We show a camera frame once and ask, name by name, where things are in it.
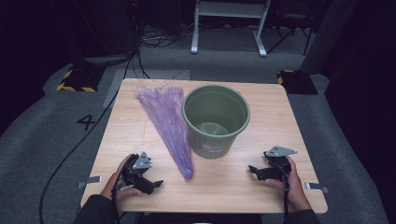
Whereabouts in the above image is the black floor cable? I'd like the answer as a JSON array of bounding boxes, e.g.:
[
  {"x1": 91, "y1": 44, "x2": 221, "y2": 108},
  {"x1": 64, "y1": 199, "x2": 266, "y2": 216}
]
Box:
[{"x1": 38, "y1": 50, "x2": 139, "y2": 224}]

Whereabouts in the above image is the left hand-held gripper cable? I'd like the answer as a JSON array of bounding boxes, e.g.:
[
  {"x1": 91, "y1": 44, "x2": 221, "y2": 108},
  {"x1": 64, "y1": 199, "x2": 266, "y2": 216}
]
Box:
[{"x1": 110, "y1": 183, "x2": 125, "y2": 224}]

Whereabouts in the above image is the white metal stand frame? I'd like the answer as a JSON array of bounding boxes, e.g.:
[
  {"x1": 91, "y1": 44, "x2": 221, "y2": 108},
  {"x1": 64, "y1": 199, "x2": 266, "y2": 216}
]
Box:
[{"x1": 190, "y1": 0, "x2": 272, "y2": 59}]

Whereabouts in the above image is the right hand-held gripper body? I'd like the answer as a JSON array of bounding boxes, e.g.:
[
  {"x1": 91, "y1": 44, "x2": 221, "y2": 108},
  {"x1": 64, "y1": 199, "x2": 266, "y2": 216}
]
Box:
[{"x1": 262, "y1": 145, "x2": 299, "y2": 183}]

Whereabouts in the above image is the person's left hand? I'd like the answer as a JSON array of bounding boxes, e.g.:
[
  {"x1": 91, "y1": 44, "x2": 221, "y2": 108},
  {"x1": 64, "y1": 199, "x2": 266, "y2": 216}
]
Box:
[{"x1": 100, "y1": 154, "x2": 145, "y2": 202}]

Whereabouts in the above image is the green plastic bin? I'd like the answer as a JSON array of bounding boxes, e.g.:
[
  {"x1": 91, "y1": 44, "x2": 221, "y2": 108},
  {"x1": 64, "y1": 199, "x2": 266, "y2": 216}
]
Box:
[{"x1": 181, "y1": 85, "x2": 251, "y2": 161}]

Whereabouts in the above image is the grey round stand base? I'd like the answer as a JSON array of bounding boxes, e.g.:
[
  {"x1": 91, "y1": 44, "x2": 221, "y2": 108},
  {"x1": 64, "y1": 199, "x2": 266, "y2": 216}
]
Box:
[{"x1": 83, "y1": 53, "x2": 138, "y2": 68}]

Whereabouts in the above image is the black tripod stand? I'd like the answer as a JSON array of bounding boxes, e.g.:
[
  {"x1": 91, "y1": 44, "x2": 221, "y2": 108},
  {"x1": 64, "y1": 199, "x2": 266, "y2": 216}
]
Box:
[{"x1": 266, "y1": 10, "x2": 316, "y2": 57}]

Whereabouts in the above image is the grey metal table bracket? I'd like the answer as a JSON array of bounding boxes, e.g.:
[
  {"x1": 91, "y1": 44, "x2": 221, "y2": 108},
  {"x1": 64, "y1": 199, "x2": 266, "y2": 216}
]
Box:
[
  {"x1": 77, "y1": 175, "x2": 103, "y2": 190},
  {"x1": 304, "y1": 181, "x2": 330, "y2": 195}
]

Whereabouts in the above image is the hand-held gripper cable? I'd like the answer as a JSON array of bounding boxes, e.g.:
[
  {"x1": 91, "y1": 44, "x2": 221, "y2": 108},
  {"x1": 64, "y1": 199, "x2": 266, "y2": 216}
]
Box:
[
  {"x1": 110, "y1": 183, "x2": 125, "y2": 224},
  {"x1": 278, "y1": 161, "x2": 292, "y2": 219}
]

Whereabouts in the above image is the grey curtain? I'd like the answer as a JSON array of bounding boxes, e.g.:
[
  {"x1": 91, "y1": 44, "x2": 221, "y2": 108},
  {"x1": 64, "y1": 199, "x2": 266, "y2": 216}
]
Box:
[{"x1": 299, "y1": 0, "x2": 360, "y2": 76}]

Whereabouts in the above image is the purple plastic bag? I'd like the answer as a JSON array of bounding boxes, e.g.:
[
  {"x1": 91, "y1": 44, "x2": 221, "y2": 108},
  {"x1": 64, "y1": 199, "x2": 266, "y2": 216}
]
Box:
[{"x1": 134, "y1": 84, "x2": 195, "y2": 182}]

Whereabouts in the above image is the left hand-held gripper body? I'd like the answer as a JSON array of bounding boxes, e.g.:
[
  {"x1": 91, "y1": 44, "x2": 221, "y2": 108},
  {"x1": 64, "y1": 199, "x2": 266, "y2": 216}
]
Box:
[{"x1": 122, "y1": 151, "x2": 154, "y2": 191}]

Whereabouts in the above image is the black yellow striped base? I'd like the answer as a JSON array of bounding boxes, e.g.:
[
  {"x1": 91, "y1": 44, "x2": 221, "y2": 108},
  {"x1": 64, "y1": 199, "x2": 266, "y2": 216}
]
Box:
[
  {"x1": 276, "y1": 69, "x2": 319, "y2": 96},
  {"x1": 56, "y1": 63, "x2": 106, "y2": 93}
]

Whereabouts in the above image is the bundle of floor cables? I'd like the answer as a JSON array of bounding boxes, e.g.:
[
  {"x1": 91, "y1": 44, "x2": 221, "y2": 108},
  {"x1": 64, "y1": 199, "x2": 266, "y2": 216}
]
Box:
[{"x1": 139, "y1": 21, "x2": 195, "y2": 49}]

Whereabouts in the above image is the person's right hand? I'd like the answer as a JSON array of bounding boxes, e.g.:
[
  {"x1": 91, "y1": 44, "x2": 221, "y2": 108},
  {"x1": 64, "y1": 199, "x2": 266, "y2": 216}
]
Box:
[{"x1": 264, "y1": 155, "x2": 313, "y2": 215}]

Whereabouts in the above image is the right hand-held gripper cable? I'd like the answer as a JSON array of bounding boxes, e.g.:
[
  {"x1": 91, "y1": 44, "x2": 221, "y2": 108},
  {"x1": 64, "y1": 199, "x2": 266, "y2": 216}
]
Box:
[{"x1": 278, "y1": 161, "x2": 292, "y2": 219}]

